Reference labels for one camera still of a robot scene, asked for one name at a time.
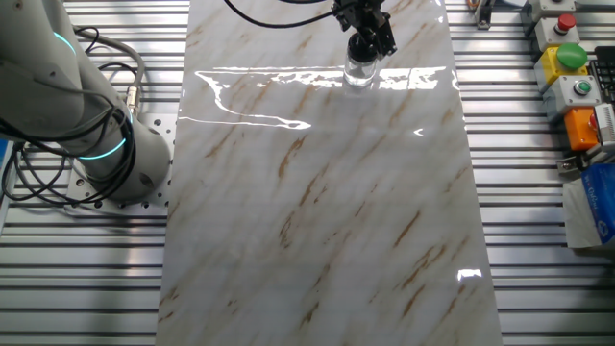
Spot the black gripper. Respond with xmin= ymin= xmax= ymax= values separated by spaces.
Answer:
xmin=334 ymin=0 xmax=400 ymax=59

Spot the clear glass jar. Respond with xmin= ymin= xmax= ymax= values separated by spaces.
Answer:
xmin=342 ymin=55 xmax=379 ymax=89

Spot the yellow box green button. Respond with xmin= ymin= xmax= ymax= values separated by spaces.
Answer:
xmin=534 ymin=42 xmax=590 ymax=88

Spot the plain grey button box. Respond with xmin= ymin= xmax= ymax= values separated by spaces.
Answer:
xmin=528 ymin=0 xmax=577 ymax=23

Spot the red button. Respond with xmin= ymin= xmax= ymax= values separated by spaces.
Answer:
xmin=534 ymin=12 xmax=580 ymax=52

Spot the grey box small green button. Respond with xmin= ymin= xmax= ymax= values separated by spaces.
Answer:
xmin=552 ymin=75 xmax=603 ymax=114

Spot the orange button box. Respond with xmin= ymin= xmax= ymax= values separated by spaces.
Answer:
xmin=563 ymin=108 xmax=601 ymax=153

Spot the small metal clamp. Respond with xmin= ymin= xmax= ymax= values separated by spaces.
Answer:
xmin=555 ymin=153 xmax=582 ymax=175

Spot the black keyboard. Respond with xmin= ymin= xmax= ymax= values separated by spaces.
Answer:
xmin=588 ymin=45 xmax=615 ymax=105

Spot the grey finned metal device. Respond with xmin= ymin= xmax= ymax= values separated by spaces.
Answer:
xmin=593 ymin=103 xmax=615 ymax=155

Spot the blue white tissue packet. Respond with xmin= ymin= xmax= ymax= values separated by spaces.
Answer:
xmin=561 ymin=162 xmax=615 ymax=251

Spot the upright metal bracket piece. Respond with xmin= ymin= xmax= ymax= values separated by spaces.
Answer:
xmin=473 ymin=0 xmax=496 ymax=30

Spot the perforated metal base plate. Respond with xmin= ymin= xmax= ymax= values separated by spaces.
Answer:
xmin=64 ymin=112 xmax=177 ymax=212

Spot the thick grey cable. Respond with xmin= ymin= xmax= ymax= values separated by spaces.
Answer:
xmin=74 ymin=27 xmax=147 ymax=117

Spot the black base cable bundle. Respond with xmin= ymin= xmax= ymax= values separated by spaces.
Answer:
xmin=0 ymin=108 xmax=139 ymax=209

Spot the thin black looped cable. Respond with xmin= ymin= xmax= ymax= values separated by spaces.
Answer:
xmin=74 ymin=26 xmax=141 ymax=81

